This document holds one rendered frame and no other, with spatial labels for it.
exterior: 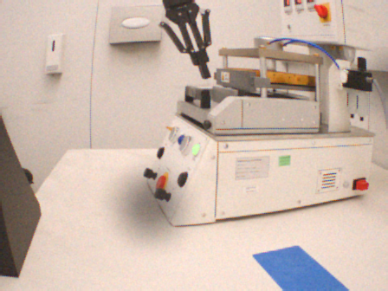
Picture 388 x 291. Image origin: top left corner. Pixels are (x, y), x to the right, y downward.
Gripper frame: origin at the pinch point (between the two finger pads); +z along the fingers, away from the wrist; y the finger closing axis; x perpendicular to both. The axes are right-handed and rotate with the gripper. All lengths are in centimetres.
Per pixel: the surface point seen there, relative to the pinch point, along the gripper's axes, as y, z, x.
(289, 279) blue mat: 7, 30, 45
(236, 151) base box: 3.1, 16.5, 16.8
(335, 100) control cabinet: -25.6, 15.1, 14.8
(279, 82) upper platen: -13.3, 7.9, 9.9
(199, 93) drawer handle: 4.0, 5.2, 5.9
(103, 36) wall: 15, -25, -145
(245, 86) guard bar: -5.4, 6.5, 8.8
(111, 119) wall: 25, 27, -143
